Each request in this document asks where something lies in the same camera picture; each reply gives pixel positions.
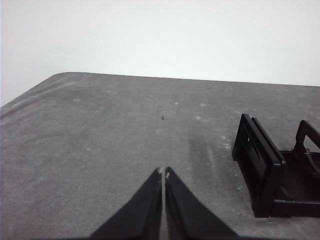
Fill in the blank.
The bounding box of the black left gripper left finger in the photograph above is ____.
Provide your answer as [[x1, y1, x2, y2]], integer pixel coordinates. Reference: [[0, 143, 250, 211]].
[[88, 166, 164, 240]]

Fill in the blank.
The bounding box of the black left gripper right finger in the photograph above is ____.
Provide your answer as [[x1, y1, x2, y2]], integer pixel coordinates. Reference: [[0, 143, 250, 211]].
[[164, 165, 241, 240]]

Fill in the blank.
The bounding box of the black plastic plate rack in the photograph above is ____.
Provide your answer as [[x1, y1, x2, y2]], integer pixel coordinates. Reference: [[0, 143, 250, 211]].
[[231, 112, 320, 219]]

